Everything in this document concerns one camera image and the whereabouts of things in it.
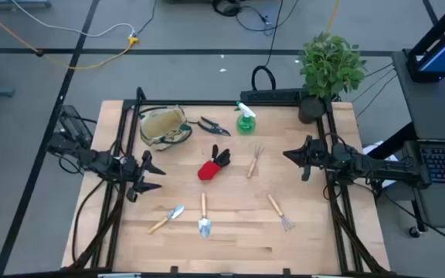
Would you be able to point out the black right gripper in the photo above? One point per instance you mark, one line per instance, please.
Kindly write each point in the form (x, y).
(317, 156)

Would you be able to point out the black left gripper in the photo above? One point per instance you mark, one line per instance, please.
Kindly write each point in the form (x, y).
(134, 173)

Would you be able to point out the red black gardening glove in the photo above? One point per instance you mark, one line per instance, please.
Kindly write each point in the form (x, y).
(208, 170)

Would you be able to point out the green spray bottle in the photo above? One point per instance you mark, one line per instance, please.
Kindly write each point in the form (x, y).
(245, 124)

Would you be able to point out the dark green pruning shears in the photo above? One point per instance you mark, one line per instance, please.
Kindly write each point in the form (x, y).
(214, 127)

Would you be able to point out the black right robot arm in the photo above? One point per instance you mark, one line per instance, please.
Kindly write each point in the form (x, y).
(381, 168)

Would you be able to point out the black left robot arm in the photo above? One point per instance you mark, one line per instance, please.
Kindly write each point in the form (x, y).
(99, 160)

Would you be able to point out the beige green gardening bag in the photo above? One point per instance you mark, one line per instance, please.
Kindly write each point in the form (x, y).
(160, 123)

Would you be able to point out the black plant pot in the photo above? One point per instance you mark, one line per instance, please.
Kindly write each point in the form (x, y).
(310, 110)

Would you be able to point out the black perforated metal box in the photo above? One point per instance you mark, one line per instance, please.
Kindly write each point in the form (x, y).
(272, 95)

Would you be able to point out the white paper sheet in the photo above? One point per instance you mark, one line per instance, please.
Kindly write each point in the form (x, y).
(371, 148)

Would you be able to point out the black diagonal stand leg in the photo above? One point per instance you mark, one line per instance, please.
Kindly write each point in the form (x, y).
(392, 141)

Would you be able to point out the green leafy plant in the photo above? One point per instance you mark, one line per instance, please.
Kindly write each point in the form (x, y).
(330, 65)

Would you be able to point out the black caster wheel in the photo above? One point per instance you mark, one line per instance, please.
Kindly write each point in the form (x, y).
(415, 231)

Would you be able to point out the grey desk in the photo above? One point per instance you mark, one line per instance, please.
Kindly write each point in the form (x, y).
(431, 112)

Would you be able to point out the black aluminium table frame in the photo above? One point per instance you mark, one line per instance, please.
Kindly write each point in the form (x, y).
(207, 102)

